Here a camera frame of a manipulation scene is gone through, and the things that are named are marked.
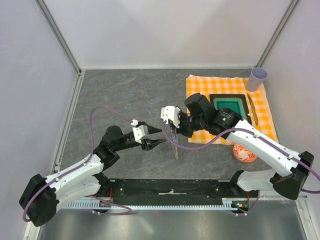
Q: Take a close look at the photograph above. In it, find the lilac cup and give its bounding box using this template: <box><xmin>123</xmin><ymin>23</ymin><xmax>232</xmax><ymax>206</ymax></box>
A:
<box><xmin>246</xmin><ymin>67</ymin><xmax>268</xmax><ymax>92</ymax></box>

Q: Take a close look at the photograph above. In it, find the slotted cable duct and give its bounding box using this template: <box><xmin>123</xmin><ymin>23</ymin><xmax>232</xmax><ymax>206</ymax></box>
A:
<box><xmin>63</xmin><ymin>198</ymin><xmax>249</xmax><ymax>211</ymax></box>

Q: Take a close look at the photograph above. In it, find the green square plate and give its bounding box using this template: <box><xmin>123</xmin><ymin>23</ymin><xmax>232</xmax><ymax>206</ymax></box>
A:
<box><xmin>209</xmin><ymin>93</ymin><xmax>252</xmax><ymax>124</ymax></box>

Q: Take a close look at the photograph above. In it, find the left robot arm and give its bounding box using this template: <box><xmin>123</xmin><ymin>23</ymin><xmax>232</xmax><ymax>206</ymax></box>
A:
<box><xmin>18</xmin><ymin>120</ymin><xmax>165</xmax><ymax>227</ymax></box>

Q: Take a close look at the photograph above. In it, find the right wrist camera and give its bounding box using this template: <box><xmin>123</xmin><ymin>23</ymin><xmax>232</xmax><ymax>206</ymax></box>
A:
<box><xmin>160</xmin><ymin>105</ymin><xmax>182</xmax><ymax>128</ymax></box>

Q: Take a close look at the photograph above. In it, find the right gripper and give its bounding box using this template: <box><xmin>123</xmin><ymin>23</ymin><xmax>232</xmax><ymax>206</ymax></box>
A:
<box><xmin>170</xmin><ymin>112</ymin><xmax>206</xmax><ymax>138</ymax></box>

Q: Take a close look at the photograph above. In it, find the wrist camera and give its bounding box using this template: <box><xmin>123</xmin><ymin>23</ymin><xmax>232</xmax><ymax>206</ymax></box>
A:
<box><xmin>130</xmin><ymin>119</ymin><xmax>149</xmax><ymax>144</ymax></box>
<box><xmin>160</xmin><ymin>105</ymin><xmax>182</xmax><ymax>128</ymax></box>

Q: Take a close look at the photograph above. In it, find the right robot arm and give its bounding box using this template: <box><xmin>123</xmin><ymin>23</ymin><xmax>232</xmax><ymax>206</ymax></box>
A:
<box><xmin>161</xmin><ymin>93</ymin><xmax>319</xmax><ymax>200</ymax></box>

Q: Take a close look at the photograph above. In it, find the gold knife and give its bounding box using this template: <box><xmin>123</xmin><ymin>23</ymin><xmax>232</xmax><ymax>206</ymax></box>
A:
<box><xmin>247</xmin><ymin>94</ymin><xmax>259</xmax><ymax>126</ymax></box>

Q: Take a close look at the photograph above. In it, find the orange checkered cloth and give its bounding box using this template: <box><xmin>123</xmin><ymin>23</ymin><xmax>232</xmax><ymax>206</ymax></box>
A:
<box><xmin>186</xmin><ymin>75</ymin><xmax>279</xmax><ymax>142</ymax></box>

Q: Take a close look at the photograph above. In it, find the keyring chain with blue tag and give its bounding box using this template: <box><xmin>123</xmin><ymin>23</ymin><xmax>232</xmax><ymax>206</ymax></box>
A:
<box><xmin>169</xmin><ymin>126</ymin><xmax>180</xmax><ymax>160</ymax></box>

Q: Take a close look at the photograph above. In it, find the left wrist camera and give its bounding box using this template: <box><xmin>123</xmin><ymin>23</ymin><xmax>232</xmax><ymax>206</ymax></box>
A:
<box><xmin>130</xmin><ymin>119</ymin><xmax>149</xmax><ymax>144</ymax></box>

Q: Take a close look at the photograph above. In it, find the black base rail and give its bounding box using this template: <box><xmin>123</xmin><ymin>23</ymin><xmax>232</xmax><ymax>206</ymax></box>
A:
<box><xmin>95</xmin><ymin>178</ymin><xmax>257</xmax><ymax>206</ymax></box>

